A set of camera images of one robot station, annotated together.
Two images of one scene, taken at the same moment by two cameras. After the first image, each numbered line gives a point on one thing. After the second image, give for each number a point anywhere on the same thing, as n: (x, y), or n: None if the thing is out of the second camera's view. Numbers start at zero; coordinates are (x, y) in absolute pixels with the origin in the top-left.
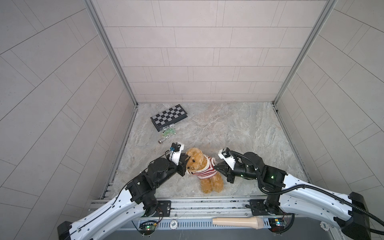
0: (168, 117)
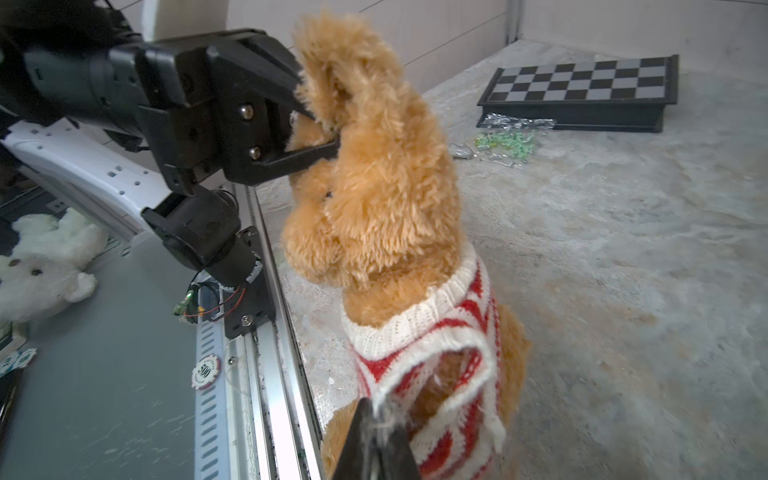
0: (626, 95)
